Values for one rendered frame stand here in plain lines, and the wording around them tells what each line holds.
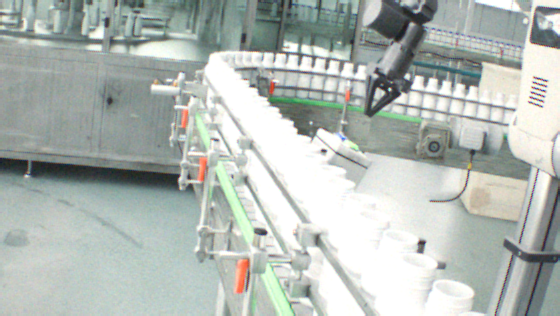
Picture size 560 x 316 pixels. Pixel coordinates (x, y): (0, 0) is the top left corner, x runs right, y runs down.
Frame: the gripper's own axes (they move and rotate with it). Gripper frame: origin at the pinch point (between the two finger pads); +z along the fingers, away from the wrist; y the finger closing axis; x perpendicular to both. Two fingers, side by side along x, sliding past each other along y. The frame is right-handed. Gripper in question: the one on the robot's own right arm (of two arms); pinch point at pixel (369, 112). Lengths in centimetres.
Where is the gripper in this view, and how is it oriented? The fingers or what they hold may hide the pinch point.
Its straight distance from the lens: 127.6
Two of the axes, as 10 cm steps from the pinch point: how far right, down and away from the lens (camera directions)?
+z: -4.7, 8.7, 1.4
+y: 2.2, 2.7, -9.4
